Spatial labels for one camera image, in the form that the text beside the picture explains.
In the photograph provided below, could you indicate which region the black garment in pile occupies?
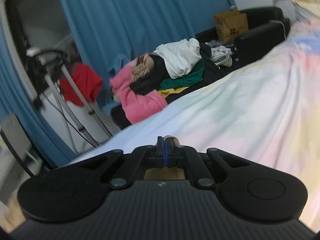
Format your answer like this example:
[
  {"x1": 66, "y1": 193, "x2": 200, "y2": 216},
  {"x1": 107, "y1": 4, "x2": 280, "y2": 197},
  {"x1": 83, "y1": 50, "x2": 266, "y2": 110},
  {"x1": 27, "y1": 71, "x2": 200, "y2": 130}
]
[{"x1": 129, "y1": 54, "x2": 170, "y2": 95}]

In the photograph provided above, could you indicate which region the blue curtain left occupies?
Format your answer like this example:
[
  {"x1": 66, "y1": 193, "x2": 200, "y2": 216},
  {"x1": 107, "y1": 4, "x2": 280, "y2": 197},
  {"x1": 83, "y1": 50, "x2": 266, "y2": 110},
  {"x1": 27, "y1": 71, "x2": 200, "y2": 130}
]
[{"x1": 1, "y1": 30, "x2": 76, "y2": 167}]

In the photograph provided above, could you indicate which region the brown cardboard box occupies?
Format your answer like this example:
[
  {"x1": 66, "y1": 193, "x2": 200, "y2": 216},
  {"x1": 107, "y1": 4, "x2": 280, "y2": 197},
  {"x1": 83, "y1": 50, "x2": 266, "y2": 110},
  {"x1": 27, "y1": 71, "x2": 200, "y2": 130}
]
[{"x1": 213, "y1": 10, "x2": 248, "y2": 44}]

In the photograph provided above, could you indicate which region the pink garment in pile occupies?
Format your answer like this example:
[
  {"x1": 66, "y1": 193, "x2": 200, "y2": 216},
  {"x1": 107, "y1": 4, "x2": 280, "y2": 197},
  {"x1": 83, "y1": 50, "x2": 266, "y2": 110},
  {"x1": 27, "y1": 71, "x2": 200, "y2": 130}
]
[{"x1": 110, "y1": 60, "x2": 168, "y2": 124}]

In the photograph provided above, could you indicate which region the blue curtain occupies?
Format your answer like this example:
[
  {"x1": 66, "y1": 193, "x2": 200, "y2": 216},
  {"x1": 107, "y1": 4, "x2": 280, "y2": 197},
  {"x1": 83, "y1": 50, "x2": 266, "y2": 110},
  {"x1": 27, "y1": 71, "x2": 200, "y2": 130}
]
[
  {"x1": 1, "y1": 30, "x2": 76, "y2": 167},
  {"x1": 60, "y1": 0, "x2": 235, "y2": 104}
]

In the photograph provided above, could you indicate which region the dark window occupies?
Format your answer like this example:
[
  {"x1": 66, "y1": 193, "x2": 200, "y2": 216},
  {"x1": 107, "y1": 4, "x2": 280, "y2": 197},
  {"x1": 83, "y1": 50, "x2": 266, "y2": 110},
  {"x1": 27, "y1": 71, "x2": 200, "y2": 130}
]
[{"x1": 5, "y1": 0, "x2": 74, "y2": 93}]

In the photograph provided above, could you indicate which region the pastel tie-dye bed duvet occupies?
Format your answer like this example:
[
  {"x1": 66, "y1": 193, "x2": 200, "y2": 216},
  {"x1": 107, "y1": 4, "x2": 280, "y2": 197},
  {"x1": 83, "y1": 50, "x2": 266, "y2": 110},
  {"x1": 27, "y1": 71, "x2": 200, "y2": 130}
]
[{"x1": 81, "y1": 0, "x2": 319, "y2": 231}]

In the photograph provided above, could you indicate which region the red garment on tripod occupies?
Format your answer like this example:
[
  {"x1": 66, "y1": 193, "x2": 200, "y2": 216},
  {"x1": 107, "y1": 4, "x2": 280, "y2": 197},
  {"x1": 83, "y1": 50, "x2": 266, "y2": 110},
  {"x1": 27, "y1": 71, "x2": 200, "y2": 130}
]
[{"x1": 60, "y1": 62, "x2": 103, "y2": 107}]

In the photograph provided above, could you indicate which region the black sofa chair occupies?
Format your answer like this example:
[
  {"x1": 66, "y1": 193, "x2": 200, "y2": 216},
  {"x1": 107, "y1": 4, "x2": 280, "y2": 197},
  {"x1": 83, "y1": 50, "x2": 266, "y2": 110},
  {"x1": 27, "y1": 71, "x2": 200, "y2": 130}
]
[{"x1": 196, "y1": 6, "x2": 290, "y2": 66}]

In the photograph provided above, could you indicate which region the brown fuzzy garment in pile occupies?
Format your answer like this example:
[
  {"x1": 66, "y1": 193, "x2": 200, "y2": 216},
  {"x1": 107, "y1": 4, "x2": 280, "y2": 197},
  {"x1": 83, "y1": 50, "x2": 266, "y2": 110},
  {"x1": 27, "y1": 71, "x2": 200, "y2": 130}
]
[{"x1": 131, "y1": 53, "x2": 155, "y2": 82}]

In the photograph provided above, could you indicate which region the green garment in pile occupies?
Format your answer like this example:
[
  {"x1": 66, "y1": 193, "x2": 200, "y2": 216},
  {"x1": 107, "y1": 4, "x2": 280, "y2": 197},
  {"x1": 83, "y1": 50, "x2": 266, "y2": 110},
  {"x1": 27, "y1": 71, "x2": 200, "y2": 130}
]
[{"x1": 157, "y1": 59, "x2": 204, "y2": 90}]

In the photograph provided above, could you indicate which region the white garment in pile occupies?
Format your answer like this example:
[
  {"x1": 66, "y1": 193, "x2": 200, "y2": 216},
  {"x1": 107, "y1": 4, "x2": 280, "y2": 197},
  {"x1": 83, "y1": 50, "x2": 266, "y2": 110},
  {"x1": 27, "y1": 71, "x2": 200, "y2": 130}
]
[{"x1": 152, "y1": 38, "x2": 202, "y2": 79}]

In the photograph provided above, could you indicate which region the blue curtain right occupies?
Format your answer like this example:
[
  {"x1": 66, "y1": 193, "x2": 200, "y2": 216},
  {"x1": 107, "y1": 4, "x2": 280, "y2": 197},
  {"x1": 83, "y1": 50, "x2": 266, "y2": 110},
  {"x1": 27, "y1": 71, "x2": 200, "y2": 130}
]
[{"x1": 60, "y1": 0, "x2": 235, "y2": 104}]

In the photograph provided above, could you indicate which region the tan hoodie with white print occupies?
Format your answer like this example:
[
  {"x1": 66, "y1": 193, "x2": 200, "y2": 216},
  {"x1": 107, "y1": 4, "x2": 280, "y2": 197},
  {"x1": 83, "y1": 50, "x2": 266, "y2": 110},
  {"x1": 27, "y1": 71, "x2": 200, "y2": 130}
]
[{"x1": 144, "y1": 152, "x2": 185, "y2": 180}]

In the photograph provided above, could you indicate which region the silver camera tripod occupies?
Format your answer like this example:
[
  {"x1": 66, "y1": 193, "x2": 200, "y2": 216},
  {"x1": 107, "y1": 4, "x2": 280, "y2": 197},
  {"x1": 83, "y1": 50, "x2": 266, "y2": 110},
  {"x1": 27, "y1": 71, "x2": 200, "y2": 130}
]
[{"x1": 25, "y1": 47, "x2": 112, "y2": 155}]

